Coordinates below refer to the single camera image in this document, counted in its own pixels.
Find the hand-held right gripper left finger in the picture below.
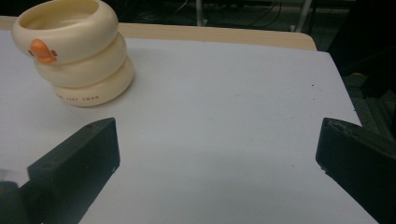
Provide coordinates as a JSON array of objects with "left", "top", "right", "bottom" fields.
[{"left": 19, "top": 117, "right": 121, "bottom": 224}]

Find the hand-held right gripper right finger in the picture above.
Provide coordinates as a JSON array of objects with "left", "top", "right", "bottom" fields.
[{"left": 315, "top": 117, "right": 396, "bottom": 224}]

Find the cream duck-shaped cup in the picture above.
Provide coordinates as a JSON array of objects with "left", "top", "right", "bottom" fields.
[{"left": 11, "top": 0, "right": 135, "bottom": 108}]

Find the white table cover sheet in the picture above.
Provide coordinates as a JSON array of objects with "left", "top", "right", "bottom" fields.
[{"left": 0, "top": 29, "right": 380, "bottom": 224}]

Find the white metal stand leg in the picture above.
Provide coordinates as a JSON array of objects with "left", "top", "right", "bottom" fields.
[
  {"left": 290, "top": 0, "right": 313, "bottom": 34},
  {"left": 195, "top": 0, "right": 209, "bottom": 27}
]

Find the black cable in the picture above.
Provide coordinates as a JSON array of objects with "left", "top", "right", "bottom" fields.
[{"left": 214, "top": 1, "right": 283, "bottom": 28}]

